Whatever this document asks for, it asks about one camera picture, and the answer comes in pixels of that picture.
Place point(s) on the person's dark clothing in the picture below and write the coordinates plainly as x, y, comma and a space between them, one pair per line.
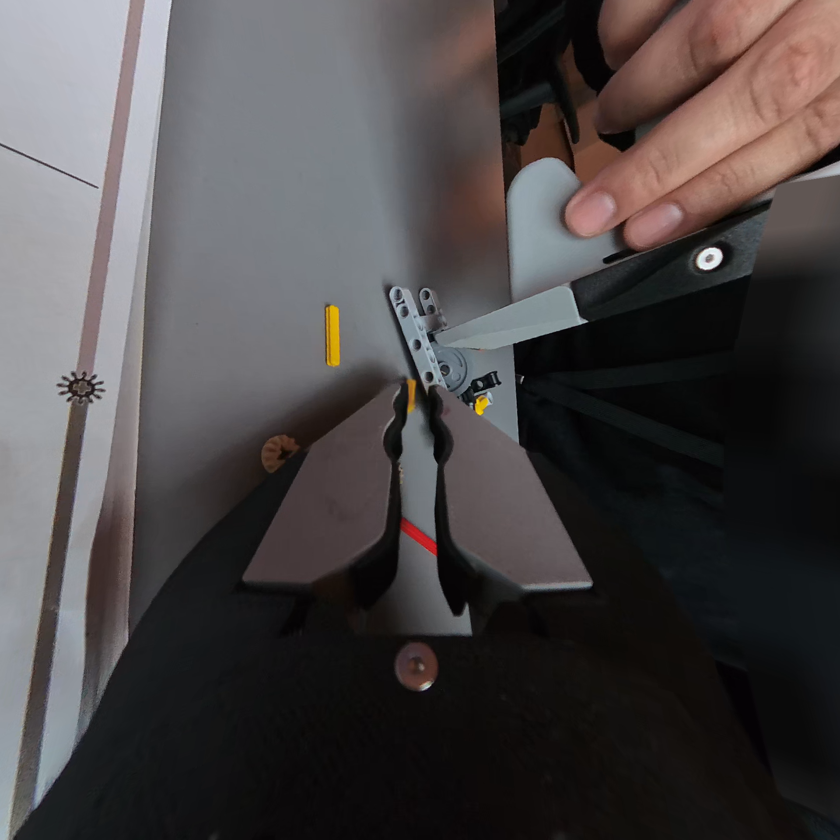
656, 525

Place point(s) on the yellow lego axle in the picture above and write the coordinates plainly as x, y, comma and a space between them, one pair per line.
411, 396
333, 334

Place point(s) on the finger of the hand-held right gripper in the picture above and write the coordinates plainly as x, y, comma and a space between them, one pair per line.
525, 318

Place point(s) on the black office chair base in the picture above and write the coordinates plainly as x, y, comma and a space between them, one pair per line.
531, 95

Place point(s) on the lego instruction booklet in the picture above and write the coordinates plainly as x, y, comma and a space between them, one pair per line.
52, 328

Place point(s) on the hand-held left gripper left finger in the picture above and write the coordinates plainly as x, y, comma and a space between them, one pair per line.
328, 512

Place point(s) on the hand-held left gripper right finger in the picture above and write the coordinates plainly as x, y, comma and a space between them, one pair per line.
512, 518

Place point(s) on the person's right hand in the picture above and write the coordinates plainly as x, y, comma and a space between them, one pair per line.
735, 98

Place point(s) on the tan lego bevel gear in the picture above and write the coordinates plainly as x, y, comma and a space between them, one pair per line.
275, 453

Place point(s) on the grey lego frame assembly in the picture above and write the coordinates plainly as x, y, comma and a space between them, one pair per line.
415, 334

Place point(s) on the dark grey lego differential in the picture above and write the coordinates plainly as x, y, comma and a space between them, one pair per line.
453, 369

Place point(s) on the red lego axle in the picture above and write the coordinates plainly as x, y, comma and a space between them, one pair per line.
417, 535

